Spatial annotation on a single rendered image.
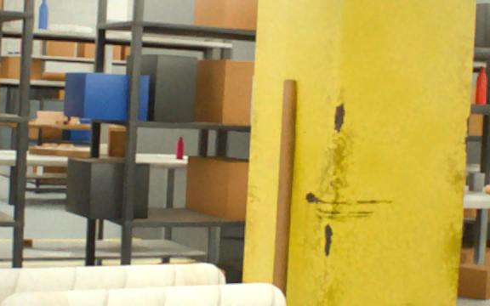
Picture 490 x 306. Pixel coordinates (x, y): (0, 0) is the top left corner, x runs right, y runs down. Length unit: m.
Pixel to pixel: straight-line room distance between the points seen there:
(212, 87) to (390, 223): 4.38
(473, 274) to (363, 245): 4.25
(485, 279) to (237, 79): 1.74
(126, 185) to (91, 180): 0.18
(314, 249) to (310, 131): 0.19
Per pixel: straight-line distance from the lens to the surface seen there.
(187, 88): 5.84
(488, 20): 6.91
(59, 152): 6.78
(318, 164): 1.71
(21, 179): 5.44
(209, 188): 6.11
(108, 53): 7.55
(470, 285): 5.97
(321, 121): 1.70
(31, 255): 6.61
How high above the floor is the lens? 1.34
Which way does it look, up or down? 3 degrees down
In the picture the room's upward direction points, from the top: 3 degrees clockwise
